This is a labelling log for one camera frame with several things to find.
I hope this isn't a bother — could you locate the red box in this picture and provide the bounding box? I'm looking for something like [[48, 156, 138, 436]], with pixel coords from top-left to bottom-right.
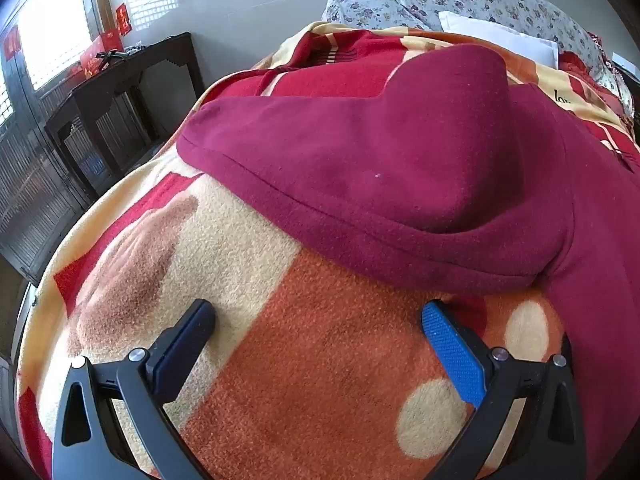
[[80, 30, 123, 78]]

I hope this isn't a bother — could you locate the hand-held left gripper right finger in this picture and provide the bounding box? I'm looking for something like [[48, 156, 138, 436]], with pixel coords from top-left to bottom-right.
[[421, 300, 588, 480]]

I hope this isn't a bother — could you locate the dark wooden table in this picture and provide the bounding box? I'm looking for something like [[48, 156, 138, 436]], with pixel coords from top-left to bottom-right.
[[44, 31, 207, 201]]

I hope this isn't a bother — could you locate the dark wooden lattice door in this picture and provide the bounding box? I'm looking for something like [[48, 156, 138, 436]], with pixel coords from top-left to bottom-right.
[[0, 25, 91, 286]]

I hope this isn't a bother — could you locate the white pillow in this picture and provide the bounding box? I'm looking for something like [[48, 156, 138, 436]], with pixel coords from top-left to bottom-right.
[[439, 10, 560, 68]]

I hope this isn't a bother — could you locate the red paper decoration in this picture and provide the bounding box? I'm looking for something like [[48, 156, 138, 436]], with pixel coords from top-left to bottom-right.
[[2, 27, 21, 61], [114, 2, 132, 37]]

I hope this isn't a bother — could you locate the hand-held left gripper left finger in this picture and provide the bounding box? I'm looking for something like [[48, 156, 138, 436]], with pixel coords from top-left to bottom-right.
[[51, 298, 217, 480]]

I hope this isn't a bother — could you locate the maroon fleece hoodie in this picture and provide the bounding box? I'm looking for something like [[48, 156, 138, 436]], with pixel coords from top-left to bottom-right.
[[177, 42, 640, 480]]

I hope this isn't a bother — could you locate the red orange cream printed blanket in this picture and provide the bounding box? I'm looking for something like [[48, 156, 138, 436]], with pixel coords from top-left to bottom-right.
[[15, 20, 640, 480]]

